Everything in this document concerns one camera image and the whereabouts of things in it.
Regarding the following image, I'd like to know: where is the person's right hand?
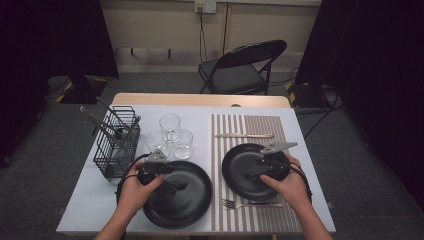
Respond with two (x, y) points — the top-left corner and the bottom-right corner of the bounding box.
(259, 152), (313, 211)

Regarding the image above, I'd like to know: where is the metal fork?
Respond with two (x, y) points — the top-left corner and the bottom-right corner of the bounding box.
(221, 198), (284, 210)

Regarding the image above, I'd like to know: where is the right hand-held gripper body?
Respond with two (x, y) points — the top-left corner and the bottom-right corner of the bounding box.
(260, 141), (299, 182)

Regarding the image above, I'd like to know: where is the metal table knife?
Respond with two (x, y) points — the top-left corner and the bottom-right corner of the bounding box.
(214, 132), (275, 139)

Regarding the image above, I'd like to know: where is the black socket cable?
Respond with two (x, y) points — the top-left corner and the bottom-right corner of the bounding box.
(198, 7), (208, 64)

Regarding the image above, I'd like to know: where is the black stand base yellow tape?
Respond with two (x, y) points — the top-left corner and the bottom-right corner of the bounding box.
(284, 81), (334, 109)
(54, 74), (109, 105)

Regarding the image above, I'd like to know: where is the black curtain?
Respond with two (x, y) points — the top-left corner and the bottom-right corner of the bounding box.
(294, 0), (424, 214)
(0, 0), (120, 168)

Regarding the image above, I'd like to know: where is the white wall socket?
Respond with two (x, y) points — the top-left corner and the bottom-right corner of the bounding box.
(194, 0), (218, 14)

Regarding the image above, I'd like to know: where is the black floor cable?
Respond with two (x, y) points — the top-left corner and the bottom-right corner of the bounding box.
(294, 93), (344, 141)

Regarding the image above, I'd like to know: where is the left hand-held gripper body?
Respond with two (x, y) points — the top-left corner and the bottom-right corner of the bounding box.
(137, 149), (175, 186)

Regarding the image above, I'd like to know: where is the person's left hand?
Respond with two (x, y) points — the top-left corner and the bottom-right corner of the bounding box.
(116, 161), (167, 220)

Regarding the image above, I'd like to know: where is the black round plate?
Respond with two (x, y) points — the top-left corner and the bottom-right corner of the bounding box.
(141, 160), (214, 230)
(221, 143), (291, 202)

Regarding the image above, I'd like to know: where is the thin vertical wall conduit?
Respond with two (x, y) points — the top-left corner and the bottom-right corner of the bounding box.
(221, 3), (232, 58)

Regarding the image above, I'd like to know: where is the left hand-held gripper cable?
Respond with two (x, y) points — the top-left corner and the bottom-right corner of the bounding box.
(114, 152), (151, 204)

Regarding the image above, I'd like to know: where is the brown white striped placemat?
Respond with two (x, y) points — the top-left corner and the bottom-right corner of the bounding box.
(209, 113), (303, 233)

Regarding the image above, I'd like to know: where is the white table cover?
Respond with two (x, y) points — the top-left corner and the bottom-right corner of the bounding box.
(55, 104), (337, 234)

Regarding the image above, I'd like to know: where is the grey metal cutlery piece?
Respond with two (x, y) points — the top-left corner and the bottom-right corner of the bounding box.
(95, 96), (129, 133)
(79, 105), (118, 141)
(118, 115), (142, 158)

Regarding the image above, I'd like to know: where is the right hand-held gripper cable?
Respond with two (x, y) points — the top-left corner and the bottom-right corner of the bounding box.
(288, 161), (314, 204)

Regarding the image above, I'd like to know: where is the black folding chair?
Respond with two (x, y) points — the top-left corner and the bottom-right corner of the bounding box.
(197, 39), (288, 97)

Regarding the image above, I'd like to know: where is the black wire cutlery basket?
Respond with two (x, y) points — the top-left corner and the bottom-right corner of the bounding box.
(92, 105), (142, 183)

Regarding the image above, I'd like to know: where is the hand-held gripper cable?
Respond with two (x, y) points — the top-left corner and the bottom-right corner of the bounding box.
(114, 152), (151, 204)
(288, 161), (314, 204)

